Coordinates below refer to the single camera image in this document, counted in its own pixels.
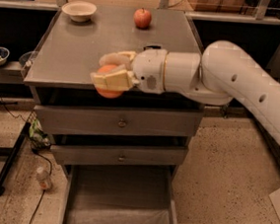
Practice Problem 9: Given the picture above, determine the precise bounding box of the middle grey drawer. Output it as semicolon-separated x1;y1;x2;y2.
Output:
51;145;188;166

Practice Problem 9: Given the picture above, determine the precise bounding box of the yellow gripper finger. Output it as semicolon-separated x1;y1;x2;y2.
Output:
99;50;137;69
90;68;140;92

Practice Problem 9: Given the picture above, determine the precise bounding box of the white bowl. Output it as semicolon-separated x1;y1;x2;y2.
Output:
62;1;97;23

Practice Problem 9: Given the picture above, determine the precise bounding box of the black stand leg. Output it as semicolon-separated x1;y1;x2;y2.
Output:
0;122;31;195

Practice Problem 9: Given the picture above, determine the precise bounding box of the black cable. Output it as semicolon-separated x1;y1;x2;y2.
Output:
0;70;62;224

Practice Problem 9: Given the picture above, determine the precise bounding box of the clear glass bowl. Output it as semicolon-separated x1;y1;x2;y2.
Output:
18;51;37;68

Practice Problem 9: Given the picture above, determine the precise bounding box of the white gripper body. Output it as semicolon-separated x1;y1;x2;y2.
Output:
132;48;168;94

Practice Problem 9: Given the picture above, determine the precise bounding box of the top grey drawer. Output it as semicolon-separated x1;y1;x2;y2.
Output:
35;106;202;137

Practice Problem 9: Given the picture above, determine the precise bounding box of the bottom grey drawer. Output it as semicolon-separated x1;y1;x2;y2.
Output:
59;165;177;224

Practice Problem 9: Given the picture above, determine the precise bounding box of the clear plastic bottle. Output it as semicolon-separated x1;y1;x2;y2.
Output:
35;167;52;190

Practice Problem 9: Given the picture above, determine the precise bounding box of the dark snack packet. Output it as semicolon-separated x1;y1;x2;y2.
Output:
143;44;161;51

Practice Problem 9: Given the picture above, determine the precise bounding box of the green snack bag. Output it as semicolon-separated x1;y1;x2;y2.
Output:
29;119;51;148

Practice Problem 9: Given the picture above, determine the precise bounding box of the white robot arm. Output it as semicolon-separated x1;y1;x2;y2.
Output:
90;40;280;146

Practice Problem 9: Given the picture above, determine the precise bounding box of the orange fruit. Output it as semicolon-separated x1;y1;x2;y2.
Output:
97;64;123;99

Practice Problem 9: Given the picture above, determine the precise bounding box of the grey drawer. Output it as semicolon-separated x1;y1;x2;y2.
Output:
59;165;177;224
35;106;202;137
51;145;188;166

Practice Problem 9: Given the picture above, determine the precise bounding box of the grey drawer cabinet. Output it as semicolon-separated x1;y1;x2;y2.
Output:
15;0;225;190

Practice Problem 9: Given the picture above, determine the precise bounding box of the red apple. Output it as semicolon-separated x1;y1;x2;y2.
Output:
133;8;152;30

